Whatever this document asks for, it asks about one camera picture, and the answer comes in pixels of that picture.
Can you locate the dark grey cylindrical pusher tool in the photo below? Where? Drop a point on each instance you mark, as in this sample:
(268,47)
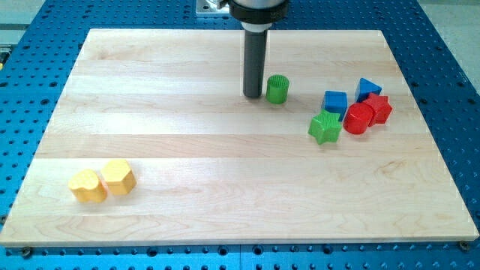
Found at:
(255,40)

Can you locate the yellow heart block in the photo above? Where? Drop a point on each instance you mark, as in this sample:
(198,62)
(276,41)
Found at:
(86,186)

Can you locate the red cylinder block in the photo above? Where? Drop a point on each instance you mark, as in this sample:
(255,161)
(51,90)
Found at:
(357,118)

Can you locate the blue triangle block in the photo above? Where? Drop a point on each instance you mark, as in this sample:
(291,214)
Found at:
(364,88)

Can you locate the light wooden board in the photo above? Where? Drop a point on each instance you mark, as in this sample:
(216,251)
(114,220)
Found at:
(213,167)

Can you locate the silver metal mounting plate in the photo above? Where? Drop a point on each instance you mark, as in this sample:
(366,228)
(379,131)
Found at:
(209,7)

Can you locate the green cylinder block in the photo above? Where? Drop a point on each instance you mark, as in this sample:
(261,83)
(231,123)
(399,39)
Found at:
(277,89)

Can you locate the green star block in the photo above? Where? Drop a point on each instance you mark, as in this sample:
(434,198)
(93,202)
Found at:
(325,127)

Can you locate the blue cube block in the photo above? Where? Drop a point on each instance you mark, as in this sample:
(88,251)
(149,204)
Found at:
(335,102)

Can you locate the red star block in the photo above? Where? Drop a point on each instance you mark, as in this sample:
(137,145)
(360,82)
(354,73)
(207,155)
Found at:
(380,106)

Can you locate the yellow pentagon block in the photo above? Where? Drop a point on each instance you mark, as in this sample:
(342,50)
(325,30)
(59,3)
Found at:
(119,177)

